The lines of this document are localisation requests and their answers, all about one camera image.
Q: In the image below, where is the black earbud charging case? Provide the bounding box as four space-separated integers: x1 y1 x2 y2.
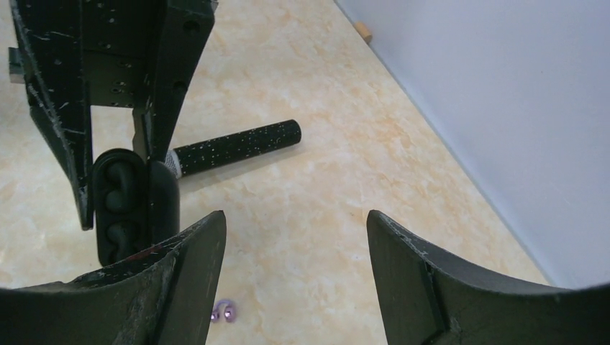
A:
92 149 180 267

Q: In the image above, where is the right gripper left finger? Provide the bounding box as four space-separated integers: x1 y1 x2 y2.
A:
1 211 227 344

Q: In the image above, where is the black earbud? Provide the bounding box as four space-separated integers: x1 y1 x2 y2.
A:
104 161 137 213
106 221 139 262

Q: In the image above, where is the small wooden cork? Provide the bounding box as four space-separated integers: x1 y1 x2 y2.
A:
353 22 373 45

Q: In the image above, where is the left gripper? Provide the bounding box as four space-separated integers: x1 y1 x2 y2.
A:
9 0 215 230

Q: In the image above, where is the purple earbud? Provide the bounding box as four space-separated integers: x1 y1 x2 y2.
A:
210 299 237 323

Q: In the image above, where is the black microphone grey head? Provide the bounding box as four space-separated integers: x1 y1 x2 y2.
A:
165 119 302 179

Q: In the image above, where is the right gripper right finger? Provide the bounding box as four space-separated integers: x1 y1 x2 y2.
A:
367 210 609 344

